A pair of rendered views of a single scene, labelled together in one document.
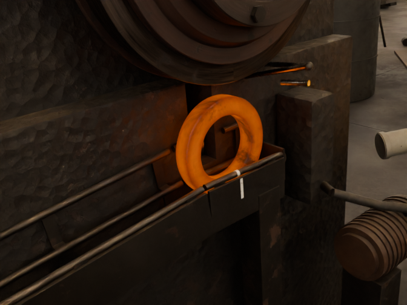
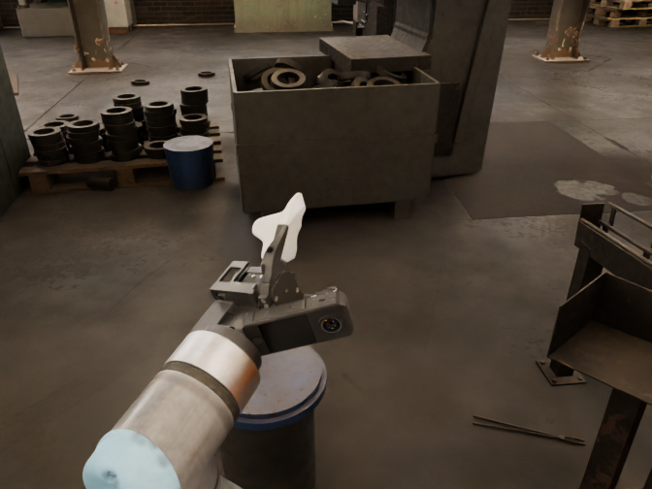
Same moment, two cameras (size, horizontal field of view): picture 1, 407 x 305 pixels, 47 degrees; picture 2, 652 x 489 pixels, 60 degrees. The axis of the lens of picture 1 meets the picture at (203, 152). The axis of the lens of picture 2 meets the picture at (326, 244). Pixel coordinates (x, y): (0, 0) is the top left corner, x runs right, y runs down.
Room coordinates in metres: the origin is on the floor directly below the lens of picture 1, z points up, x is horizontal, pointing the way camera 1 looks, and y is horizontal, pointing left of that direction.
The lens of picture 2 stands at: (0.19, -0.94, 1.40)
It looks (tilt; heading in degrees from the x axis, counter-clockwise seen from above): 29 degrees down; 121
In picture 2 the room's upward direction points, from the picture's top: straight up
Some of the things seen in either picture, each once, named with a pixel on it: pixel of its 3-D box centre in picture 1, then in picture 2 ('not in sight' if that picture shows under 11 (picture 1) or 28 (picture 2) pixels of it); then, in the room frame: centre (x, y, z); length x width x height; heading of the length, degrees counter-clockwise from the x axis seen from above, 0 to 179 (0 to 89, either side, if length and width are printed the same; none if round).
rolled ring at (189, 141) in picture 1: (221, 146); not in sight; (0.80, -0.03, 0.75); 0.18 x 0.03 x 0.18; 128
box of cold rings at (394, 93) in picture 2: not in sight; (325, 131); (-1.43, 1.72, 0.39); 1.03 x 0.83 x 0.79; 42
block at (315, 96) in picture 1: (303, 144); not in sight; (0.95, -0.22, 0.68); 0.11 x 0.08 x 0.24; 38
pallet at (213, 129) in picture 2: not in sight; (128, 133); (-2.81, 1.47, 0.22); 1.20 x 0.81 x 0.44; 43
